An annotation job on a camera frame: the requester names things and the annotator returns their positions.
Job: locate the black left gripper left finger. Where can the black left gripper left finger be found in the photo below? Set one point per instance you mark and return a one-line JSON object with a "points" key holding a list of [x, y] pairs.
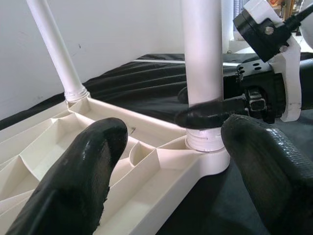
{"points": [[73, 183]]}

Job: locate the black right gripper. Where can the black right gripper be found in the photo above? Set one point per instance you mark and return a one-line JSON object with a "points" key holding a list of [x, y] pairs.
{"points": [[256, 78]]}

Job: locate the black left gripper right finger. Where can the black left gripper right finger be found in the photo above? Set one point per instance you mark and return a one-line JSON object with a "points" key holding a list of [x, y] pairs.
{"points": [[274, 176]]}

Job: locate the white plastic table leg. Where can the white plastic table leg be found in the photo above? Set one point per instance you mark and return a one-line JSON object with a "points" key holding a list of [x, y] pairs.
{"points": [[56, 49], [203, 49]]}

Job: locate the white plastic table top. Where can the white plastic table top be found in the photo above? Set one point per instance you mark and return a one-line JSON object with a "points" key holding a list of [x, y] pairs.
{"points": [[171, 159]]}

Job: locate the white fabric strip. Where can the white fabric strip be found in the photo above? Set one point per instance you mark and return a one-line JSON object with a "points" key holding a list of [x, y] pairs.
{"points": [[159, 60]]}

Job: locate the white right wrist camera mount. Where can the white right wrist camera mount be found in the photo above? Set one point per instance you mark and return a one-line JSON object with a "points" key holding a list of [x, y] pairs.
{"points": [[292, 73]]}

